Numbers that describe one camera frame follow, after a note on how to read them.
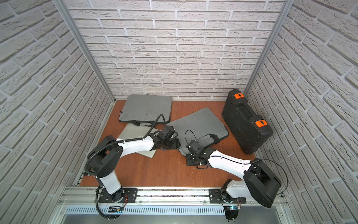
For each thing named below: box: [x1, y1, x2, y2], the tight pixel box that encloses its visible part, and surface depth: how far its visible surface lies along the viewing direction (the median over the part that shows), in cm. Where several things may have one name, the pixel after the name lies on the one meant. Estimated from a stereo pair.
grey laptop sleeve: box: [166, 107, 229, 156], surface depth 102 cm
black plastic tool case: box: [221, 89, 274, 155], surface depth 83 cm
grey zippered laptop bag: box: [118, 94, 173, 126], surface depth 116 cm
